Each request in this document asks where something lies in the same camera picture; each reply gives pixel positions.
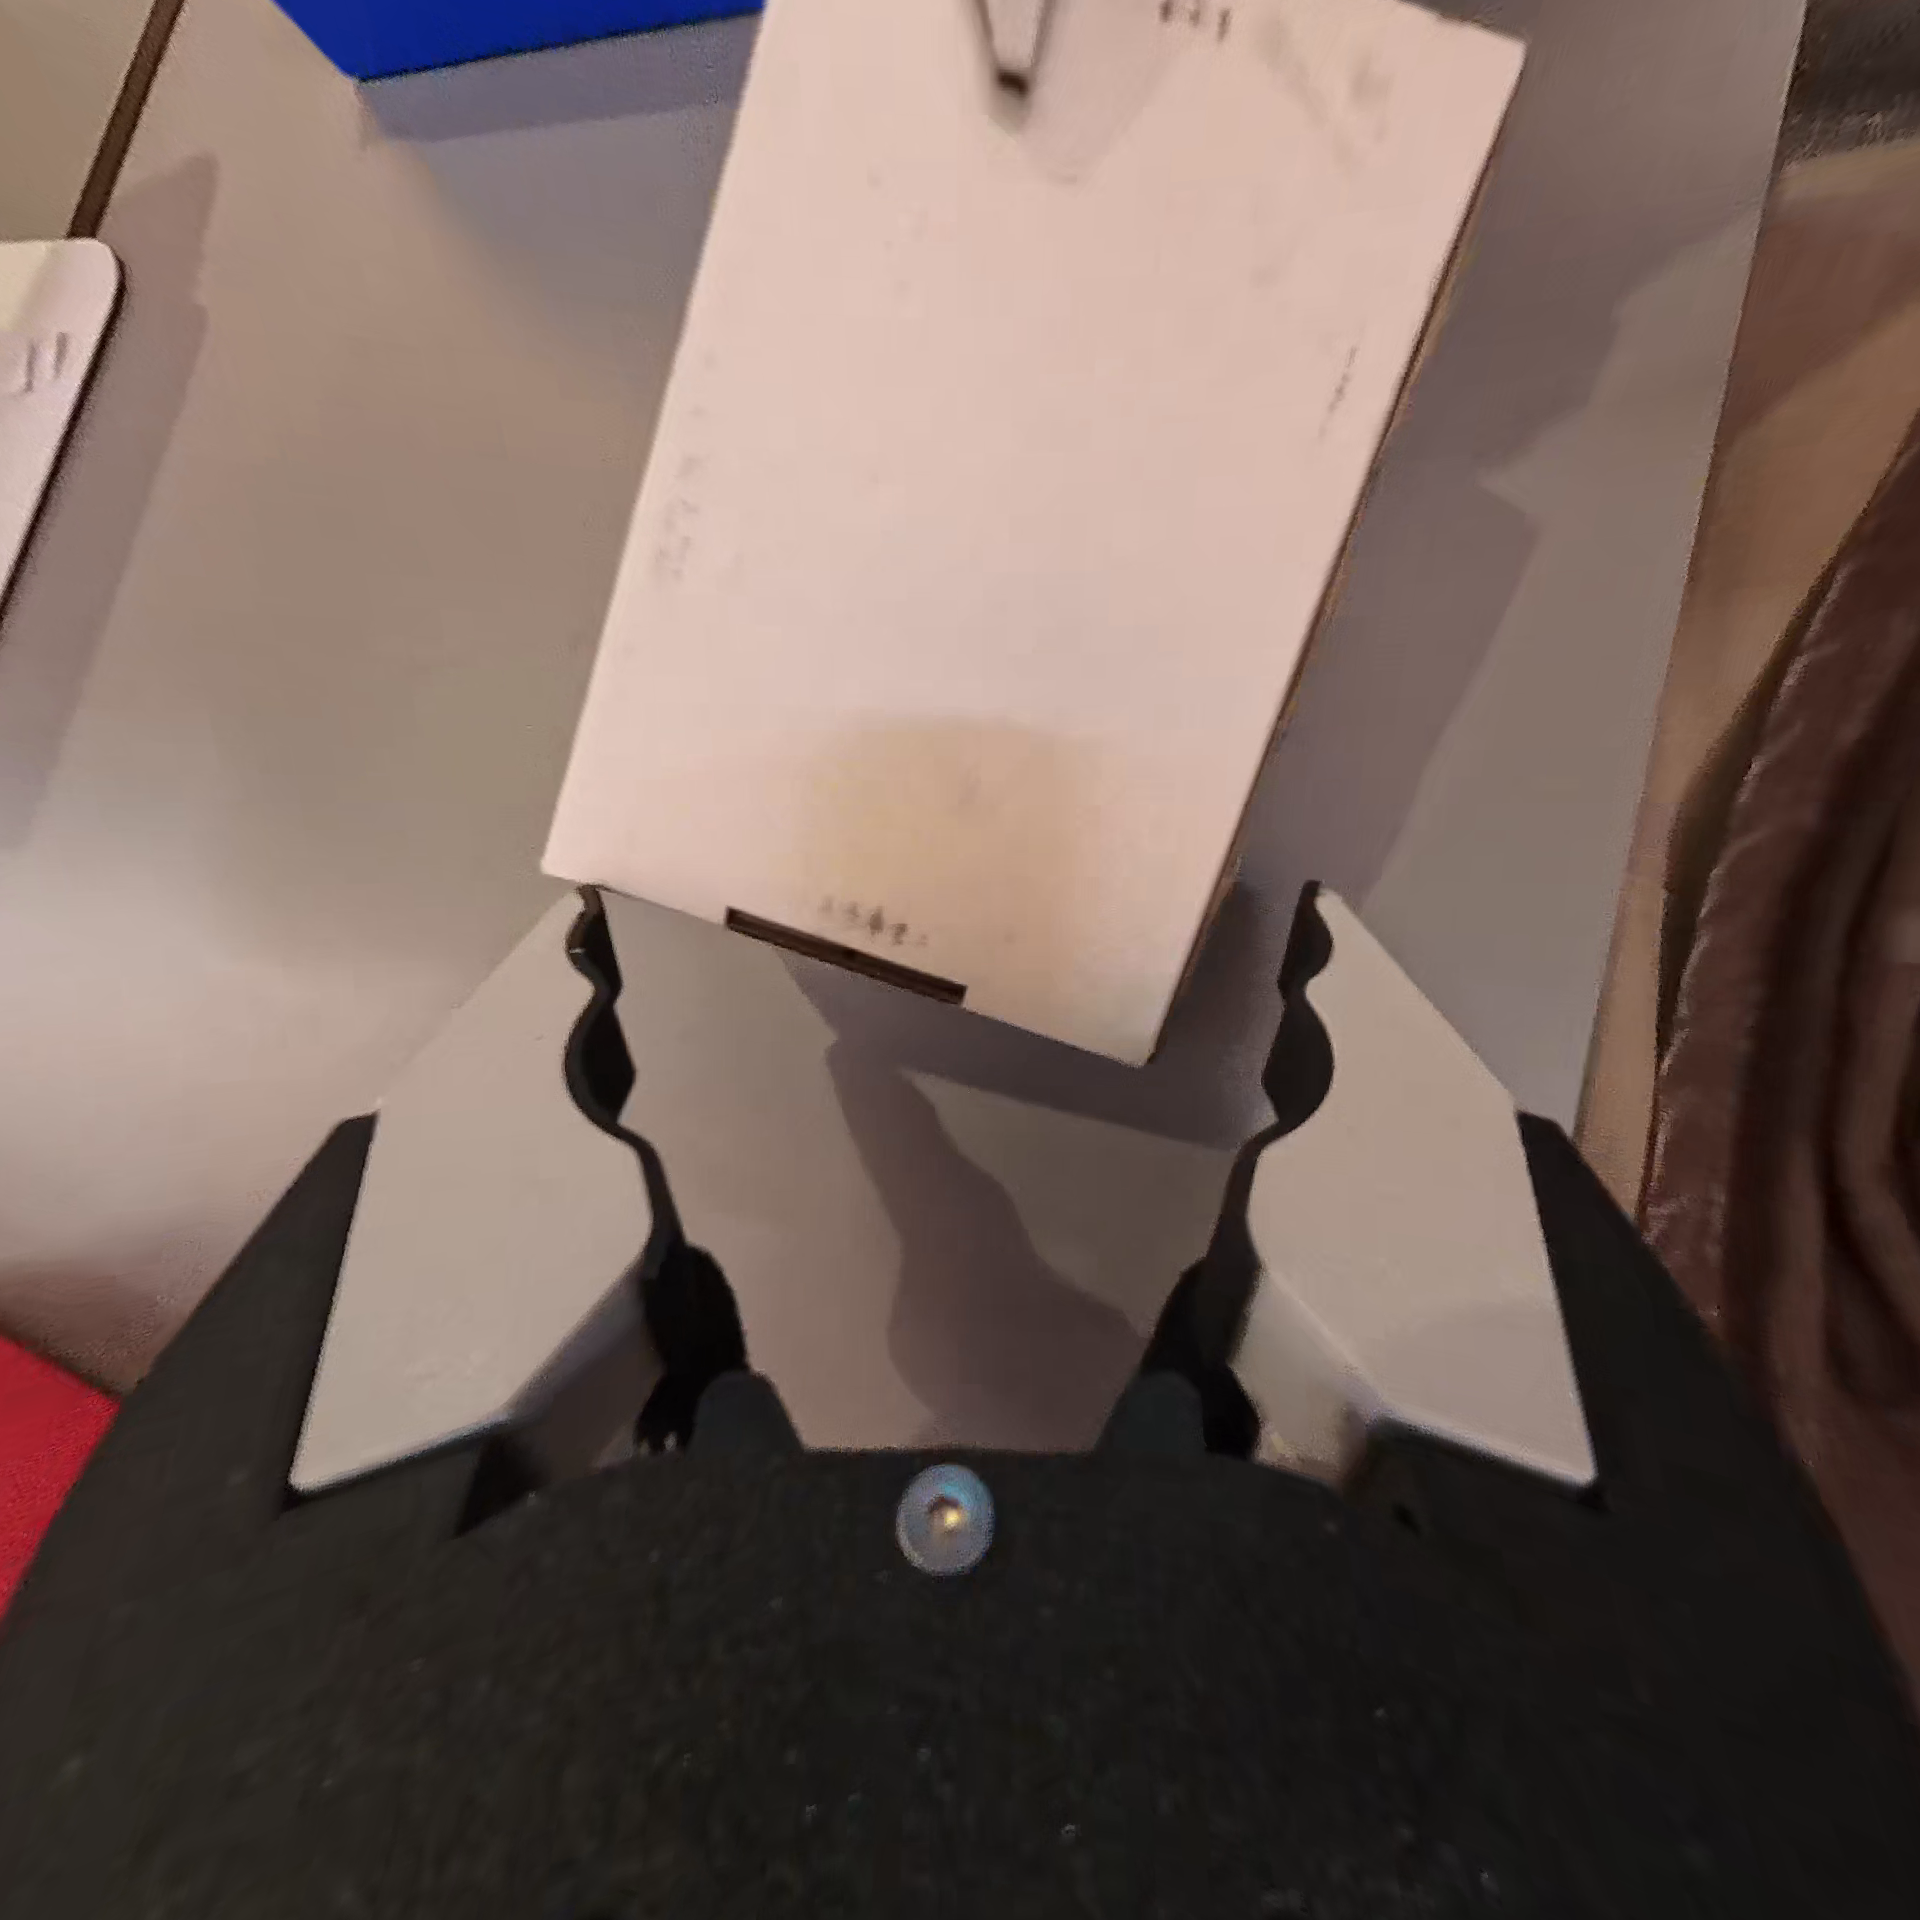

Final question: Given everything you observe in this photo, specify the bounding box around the white cardboard box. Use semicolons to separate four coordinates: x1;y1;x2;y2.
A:
540;0;1530;1069

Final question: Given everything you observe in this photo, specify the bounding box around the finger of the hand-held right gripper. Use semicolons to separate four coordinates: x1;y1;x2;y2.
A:
968;0;1066;97

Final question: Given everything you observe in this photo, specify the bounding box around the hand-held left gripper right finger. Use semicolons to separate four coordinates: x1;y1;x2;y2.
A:
1222;882;1595;1490

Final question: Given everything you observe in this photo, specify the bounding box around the white desk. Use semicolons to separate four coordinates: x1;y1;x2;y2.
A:
0;0;1819;1465

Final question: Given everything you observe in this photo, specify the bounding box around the dark brown cloth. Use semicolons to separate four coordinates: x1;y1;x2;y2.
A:
1632;427;1920;1539

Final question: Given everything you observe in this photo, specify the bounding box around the red cloth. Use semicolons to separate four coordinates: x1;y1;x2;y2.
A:
0;1332;126;1631

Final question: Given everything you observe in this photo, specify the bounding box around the white rounded card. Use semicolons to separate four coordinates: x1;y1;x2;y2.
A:
0;239;126;620

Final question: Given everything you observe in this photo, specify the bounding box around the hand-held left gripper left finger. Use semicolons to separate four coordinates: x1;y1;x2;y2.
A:
288;884;683;1495

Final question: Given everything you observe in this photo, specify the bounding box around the blue plastic bin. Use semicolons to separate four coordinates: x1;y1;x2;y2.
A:
274;0;770;82

